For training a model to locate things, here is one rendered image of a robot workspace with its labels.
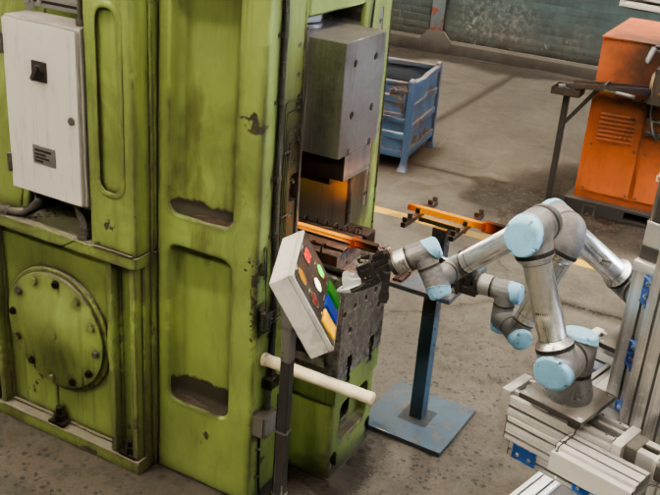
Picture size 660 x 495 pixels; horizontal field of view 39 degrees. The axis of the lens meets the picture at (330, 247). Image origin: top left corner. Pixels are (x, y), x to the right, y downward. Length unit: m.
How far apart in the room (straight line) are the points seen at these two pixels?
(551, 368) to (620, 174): 4.09
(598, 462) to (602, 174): 4.07
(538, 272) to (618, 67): 4.02
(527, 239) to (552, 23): 8.33
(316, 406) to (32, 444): 1.21
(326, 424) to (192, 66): 1.48
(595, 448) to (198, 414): 1.50
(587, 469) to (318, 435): 1.24
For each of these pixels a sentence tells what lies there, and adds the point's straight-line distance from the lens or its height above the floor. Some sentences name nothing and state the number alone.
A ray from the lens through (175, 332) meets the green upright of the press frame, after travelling 3.57.
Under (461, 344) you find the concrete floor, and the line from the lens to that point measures 4.89.
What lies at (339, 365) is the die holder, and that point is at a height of 0.55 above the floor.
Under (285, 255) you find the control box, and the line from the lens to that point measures 2.88.
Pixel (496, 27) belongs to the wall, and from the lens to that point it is 11.12.
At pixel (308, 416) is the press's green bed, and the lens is 3.72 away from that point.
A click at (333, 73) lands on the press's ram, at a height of 1.66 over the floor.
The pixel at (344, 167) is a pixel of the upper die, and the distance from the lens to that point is 3.24.
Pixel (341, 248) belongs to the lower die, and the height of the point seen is 0.99.
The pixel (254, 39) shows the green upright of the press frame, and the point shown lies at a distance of 2.95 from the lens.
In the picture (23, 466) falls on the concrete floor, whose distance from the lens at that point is 3.98.
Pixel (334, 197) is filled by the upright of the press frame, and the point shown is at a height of 1.05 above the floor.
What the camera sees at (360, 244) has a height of 1.00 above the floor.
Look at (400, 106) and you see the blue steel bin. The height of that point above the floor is 0.50.
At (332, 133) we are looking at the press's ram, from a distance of 3.16.
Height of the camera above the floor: 2.41
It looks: 24 degrees down
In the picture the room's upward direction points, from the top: 4 degrees clockwise
